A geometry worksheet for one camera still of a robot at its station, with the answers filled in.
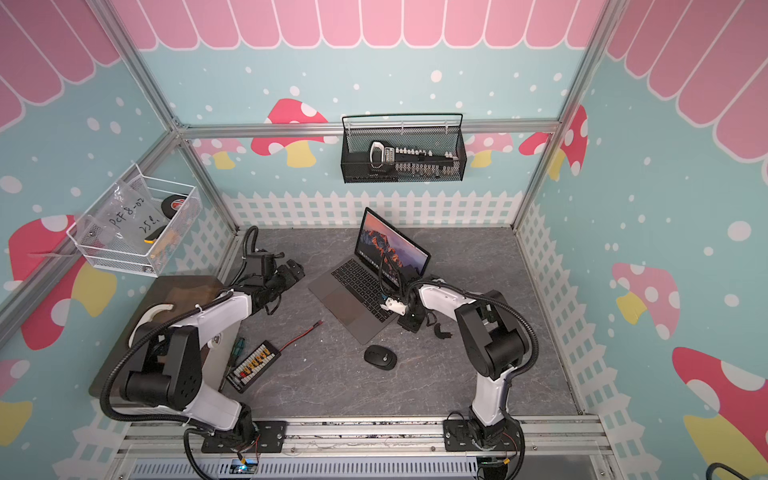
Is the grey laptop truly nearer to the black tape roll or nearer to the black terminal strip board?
the black terminal strip board

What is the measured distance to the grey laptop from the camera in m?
0.94

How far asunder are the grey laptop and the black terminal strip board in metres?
0.22

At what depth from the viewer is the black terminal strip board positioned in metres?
0.83

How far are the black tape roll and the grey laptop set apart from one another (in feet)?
1.49

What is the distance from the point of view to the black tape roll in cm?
80

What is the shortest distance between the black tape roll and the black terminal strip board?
0.45 meters
